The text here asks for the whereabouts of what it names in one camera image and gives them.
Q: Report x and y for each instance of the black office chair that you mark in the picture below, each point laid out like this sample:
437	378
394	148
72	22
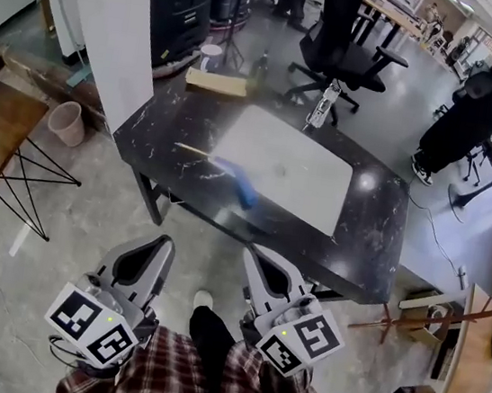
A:
337	63

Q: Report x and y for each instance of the black tripod stand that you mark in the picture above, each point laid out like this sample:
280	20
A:
236	17

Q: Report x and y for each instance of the open white box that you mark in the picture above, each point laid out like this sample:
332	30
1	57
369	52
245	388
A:
431	314

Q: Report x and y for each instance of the person's plaid shirt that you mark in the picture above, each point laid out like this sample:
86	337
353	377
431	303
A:
183	382

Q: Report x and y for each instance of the wooden desk with black legs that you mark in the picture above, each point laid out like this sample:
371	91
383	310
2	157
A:
398	17

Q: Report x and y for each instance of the wooden coat rack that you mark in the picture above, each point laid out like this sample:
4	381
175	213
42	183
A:
419	322

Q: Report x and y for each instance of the silver laptop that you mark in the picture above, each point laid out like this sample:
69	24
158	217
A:
287	160

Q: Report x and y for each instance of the person's white shoe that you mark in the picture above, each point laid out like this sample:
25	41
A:
203	299

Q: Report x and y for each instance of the white mug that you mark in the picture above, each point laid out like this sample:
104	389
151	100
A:
211	56

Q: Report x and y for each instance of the person's black trouser leg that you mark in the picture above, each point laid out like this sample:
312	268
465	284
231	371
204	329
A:
210	340

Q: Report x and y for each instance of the black cabinet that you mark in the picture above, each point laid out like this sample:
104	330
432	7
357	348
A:
180	4

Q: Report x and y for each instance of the pink waste bin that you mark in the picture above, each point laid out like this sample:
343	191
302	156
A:
68	123

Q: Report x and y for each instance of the flat cardboard box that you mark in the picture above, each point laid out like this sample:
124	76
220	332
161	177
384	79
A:
216	82

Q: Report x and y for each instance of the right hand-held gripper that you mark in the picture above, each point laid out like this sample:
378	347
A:
299	335

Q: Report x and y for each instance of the light wooden board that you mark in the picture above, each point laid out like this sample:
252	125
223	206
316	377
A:
462	367

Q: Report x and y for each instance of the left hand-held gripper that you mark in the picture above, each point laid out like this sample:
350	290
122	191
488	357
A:
92	319

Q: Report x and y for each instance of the white handheld device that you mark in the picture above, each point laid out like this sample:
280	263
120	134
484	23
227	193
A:
323	106

